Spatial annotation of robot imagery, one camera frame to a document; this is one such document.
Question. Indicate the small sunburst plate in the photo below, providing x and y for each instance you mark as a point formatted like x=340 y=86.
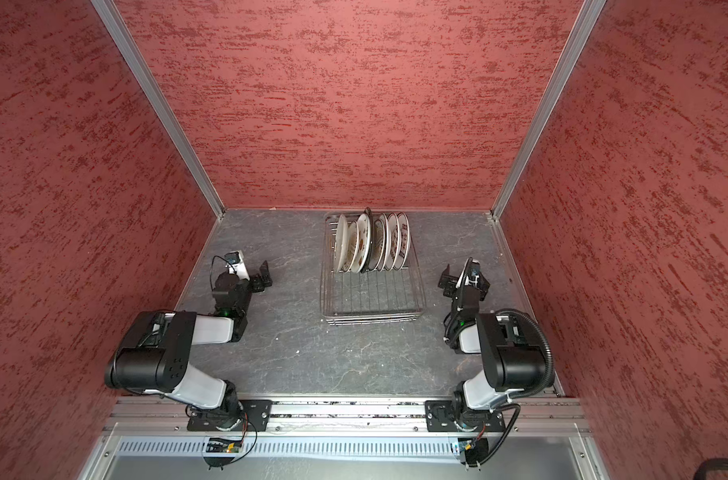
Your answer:
x=374 y=250

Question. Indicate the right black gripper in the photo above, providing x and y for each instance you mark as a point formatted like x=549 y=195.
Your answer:
x=460 y=284

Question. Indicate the aluminium front rail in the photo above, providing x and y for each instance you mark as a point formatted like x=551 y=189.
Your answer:
x=307 y=415

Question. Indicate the white slotted cable duct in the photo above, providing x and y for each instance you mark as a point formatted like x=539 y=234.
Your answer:
x=420 y=449

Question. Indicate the watermelon pattern plate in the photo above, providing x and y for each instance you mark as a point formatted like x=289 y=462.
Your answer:
x=363 y=242

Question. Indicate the right corner aluminium profile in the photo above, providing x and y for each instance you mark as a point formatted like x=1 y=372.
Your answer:
x=584 y=24

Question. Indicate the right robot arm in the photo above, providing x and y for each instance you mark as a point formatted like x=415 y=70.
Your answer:
x=517 y=360

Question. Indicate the left corner aluminium profile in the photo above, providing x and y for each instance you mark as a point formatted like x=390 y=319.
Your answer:
x=118 y=30

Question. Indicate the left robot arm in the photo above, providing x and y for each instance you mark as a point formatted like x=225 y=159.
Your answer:
x=153 y=358

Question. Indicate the corner aluminium profile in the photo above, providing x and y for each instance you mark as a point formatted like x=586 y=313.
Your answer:
x=584 y=24
x=118 y=30

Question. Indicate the white lined glass plate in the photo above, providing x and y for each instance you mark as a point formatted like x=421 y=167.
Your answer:
x=351 y=248

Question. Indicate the sunburst green rim plate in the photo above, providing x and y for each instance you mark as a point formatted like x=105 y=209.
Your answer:
x=383 y=241

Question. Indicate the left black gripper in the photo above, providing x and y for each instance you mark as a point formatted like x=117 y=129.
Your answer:
x=256 y=279

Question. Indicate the metal wire dish rack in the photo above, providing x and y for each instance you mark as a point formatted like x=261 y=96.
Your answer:
x=369 y=296

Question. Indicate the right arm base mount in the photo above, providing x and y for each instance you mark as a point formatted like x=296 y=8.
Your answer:
x=448 y=416

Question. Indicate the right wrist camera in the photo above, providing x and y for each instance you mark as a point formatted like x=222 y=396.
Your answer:
x=471 y=272

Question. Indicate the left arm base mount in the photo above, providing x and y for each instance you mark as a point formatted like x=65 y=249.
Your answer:
x=244 y=414

